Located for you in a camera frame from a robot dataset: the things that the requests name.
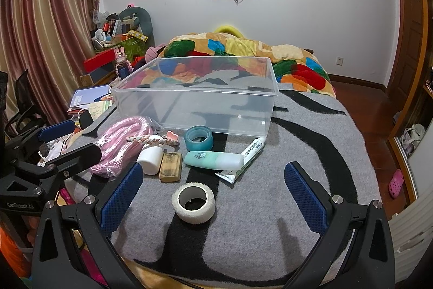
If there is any red box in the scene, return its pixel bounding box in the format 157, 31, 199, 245
84, 49, 116, 73

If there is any pink plush hat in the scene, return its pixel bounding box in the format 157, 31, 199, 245
145, 43, 168, 63

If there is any black office chair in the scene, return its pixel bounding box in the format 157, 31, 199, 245
7, 70, 46, 137

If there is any tan soap bar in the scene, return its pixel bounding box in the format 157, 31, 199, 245
159, 151, 183, 182

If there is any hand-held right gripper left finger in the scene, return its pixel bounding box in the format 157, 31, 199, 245
30, 162, 149, 289

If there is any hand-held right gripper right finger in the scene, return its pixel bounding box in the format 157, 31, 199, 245
281, 162, 396, 289

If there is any light blue notebook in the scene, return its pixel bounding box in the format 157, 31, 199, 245
70, 84, 111, 108

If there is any white ointment tube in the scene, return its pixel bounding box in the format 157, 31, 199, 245
215, 137, 267, 188

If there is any grey plush cushion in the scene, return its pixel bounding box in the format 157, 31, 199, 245
118, 7, 154, 43

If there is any pink slipper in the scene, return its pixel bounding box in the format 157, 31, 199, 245
388, 169, 404, 199

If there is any small white bottle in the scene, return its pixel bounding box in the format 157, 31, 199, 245
136, 144, 165, 175

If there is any pink rabbit toy figure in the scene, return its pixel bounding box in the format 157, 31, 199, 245
114, 47, 131, 77

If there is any colourful patterned quilt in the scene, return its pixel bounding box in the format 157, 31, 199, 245
159, 32, 337, 96

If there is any brown wooden door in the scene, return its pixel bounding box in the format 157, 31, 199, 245
392, 0, 433, 100

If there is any pink white braided hair band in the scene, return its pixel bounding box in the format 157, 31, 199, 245
126, 130, 180, 146

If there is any clear plastic storage box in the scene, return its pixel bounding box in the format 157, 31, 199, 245
110, 56, 280, 137

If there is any blue tape roll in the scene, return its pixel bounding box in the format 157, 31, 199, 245
185, 126, 214, 152

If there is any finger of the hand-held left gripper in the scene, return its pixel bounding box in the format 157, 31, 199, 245
5, 121, 77, 155
12, 143, 103, 179

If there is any striped pink curtain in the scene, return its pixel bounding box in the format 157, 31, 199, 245
0, 0, 103, 129

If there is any grey black striped rug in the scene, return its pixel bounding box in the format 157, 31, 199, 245
63, 81, 379, 278

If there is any green box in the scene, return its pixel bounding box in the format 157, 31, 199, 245
101, 34, 150, 57

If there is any teal cream tube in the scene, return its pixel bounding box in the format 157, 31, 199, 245
183, 151, 245, 170

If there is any white tape roll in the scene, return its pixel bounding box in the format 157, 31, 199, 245
171, 183, 216, 226

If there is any yellow pillow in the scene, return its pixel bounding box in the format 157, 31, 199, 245
215, 25, 244, 38

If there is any pink rope bundle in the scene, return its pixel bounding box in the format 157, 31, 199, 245
90, 116, 159, 178

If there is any white bag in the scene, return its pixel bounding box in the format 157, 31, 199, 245
401, 124, 425, 154

